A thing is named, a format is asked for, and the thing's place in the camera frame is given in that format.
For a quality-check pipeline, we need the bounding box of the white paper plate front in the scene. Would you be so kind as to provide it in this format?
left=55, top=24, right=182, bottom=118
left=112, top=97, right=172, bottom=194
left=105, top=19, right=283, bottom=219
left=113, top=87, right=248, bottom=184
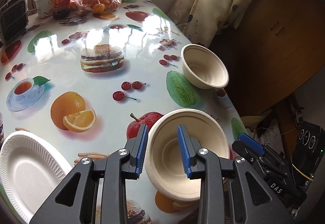
left=1, top=130, right=72, bottom=223

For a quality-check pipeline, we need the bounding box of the small grey space heater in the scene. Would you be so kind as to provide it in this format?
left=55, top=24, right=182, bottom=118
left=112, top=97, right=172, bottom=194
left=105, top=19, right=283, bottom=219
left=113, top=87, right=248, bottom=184
left=1, top=0, right=28, bottom=45

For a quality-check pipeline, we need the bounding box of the beige paper bowl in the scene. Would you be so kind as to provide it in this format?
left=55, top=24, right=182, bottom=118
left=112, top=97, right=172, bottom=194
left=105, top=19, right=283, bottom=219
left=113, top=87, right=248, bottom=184
left=145, top=108, right=230, bottom=201
left=181, top=44, right=229, bottom=90

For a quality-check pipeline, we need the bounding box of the wooden cabinet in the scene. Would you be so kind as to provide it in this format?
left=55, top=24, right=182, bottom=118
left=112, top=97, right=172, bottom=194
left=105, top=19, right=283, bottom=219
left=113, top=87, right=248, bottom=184
left=210, top=0, right=324, bottom=116

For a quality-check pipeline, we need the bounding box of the black camera box right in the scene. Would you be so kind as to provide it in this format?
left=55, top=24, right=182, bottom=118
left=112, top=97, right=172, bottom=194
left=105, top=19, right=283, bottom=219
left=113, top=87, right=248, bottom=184
left=291, top=121, right=324, bottom=190

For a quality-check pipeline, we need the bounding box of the white round tub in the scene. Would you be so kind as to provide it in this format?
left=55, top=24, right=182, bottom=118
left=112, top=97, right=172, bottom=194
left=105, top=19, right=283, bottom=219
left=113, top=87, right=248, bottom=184
left=34, top=0, right=53, bottom=19

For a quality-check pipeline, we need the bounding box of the fruit print tablecloth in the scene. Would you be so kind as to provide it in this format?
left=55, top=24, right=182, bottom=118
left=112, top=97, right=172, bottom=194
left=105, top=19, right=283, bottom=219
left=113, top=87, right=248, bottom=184
left=0, top=0, right=249, bottom=224

